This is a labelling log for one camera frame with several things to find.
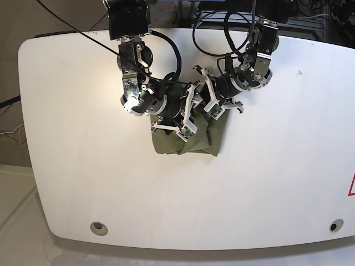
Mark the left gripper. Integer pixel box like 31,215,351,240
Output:
194,65,244,114

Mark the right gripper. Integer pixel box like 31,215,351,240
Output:
151,80,201,132

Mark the olive green T-shirt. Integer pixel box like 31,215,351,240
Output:
152,106,230,156

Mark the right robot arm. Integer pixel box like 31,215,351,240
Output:
103,1,197,139

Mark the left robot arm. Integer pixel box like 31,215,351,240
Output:
195,1,292,120

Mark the black bar under table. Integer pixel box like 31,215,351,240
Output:
0,95,21,109

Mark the red triangle warning sticker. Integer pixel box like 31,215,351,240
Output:
348,175,355,196

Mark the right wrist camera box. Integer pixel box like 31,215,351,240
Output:
176,121,197,142

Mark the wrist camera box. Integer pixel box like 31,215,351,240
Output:
204,101,225,120
176,121,197,142

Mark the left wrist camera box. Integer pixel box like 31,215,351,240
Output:
204,101,225,120

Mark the grey aluminium frame rail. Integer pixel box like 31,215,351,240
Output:
196,11,324,33

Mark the left table cable grommet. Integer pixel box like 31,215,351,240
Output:
90,222,108,236

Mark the table cable grommet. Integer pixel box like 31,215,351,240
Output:
329,219,344,233
90,222,108,236

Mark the yellow floor cable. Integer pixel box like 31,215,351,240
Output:
0,125,26,146

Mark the white floor cable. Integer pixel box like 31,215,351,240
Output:
0,124,23,137

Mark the right table cable grommet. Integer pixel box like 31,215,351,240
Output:
329,219,344,233

